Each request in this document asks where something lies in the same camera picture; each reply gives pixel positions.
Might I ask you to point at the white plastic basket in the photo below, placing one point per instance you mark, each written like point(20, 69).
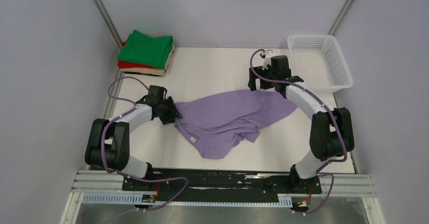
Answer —
point(319, 61)

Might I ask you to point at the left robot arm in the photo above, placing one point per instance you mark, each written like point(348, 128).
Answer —
point(109, 140)

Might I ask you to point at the purple t shirt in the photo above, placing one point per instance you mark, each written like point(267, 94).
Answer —
point(215, 124)

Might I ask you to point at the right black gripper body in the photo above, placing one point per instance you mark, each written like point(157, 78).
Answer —
point(267, 73)

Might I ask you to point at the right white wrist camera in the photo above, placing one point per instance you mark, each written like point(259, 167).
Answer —
point(267, 62)

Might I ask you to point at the green folded t shirt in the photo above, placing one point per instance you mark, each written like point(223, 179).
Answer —
point(143, 49)

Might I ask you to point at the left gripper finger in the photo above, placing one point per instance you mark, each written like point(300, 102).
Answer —
point(168, 117)
point(172, 110)

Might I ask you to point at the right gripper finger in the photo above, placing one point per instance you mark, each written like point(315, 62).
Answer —
point(253, 76)
point(266, 84)

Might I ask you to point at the right corner metal post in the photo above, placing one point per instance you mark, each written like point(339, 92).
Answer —
point(340, 17)

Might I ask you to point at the white cable duct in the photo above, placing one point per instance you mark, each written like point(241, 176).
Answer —
point(140, 199)

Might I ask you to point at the left corner metal post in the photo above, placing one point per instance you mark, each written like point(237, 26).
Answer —
point(108, 22)

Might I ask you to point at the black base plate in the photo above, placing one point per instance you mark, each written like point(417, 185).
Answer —
point(223, 185)

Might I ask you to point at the corner metal post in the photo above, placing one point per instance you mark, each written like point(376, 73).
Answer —
point(108, 22)
point(340, 17)

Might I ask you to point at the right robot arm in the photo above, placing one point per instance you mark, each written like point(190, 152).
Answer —
point(331, 133)

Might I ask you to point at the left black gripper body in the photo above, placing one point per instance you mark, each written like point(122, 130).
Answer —
point(165, 107)

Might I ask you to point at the aluminium frame rail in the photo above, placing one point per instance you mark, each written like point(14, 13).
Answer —
point(333, 185)

